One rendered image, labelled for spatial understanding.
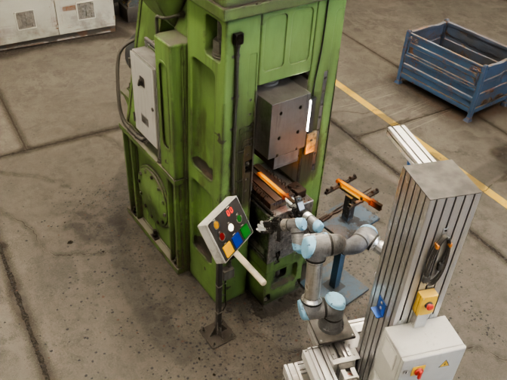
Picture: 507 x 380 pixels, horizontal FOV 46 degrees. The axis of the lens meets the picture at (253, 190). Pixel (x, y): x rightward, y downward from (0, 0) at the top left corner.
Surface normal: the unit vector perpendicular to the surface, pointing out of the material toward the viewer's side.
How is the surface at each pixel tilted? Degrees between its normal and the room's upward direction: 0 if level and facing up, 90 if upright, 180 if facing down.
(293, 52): 90
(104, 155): 0
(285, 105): 90
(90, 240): 0
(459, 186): 0
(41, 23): 90
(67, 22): 90
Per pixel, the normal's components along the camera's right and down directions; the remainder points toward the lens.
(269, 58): 0.57, 0.53
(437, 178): 0.05, -0.79
